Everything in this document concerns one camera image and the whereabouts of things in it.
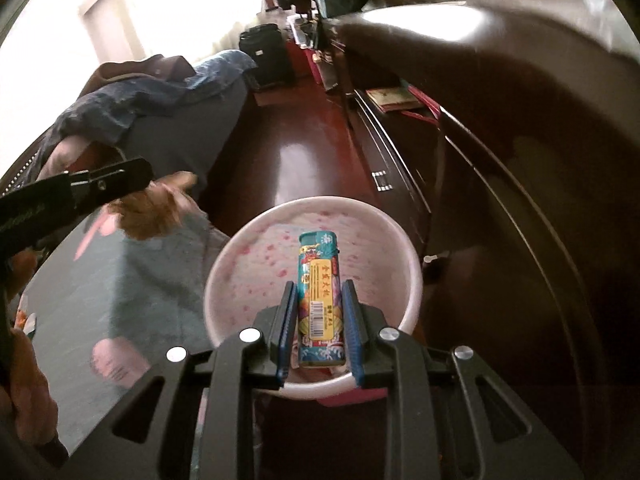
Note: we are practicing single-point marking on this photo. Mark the orange brown wrapper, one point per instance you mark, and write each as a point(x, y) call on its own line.
point(156, 210)

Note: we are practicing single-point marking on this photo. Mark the black suitcase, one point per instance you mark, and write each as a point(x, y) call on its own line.
point(265, 45)

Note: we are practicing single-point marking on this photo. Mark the teal patterned lighter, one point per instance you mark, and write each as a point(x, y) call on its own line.
point(320, 314)

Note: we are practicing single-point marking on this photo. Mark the dark wooden desk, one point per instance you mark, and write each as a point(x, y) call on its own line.
point(531, 171)

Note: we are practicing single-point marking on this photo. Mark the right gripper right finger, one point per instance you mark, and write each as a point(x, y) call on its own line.
point(449, 415)

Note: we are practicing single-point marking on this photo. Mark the pink speckled trash bin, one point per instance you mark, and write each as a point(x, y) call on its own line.
point(374, 252)

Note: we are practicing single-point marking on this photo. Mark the dark blue duvet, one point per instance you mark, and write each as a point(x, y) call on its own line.
point(108, 113)

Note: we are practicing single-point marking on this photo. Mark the bed with dark headboard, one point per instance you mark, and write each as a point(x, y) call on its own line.
point(190, 139)

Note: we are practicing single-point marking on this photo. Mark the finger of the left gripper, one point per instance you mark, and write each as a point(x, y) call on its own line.
point(37, 210)

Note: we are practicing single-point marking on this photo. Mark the person's left hand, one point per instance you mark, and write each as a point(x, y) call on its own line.
point(28, 403)

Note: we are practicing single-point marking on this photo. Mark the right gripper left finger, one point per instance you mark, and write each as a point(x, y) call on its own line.
point(202, 403)

